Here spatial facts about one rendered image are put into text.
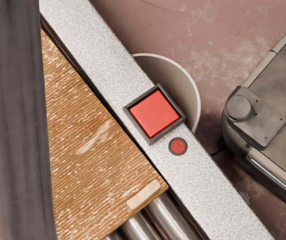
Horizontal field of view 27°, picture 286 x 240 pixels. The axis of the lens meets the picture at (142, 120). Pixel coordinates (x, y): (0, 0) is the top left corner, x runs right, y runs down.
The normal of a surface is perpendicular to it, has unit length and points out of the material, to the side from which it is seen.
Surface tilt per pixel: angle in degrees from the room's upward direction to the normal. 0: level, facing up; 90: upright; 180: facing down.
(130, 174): 0
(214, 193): 0
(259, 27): 0
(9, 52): 58
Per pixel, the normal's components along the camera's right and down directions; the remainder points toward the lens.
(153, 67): -0.22, 0.91
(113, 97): -0.01, -0.32
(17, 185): 0.61, 0.39
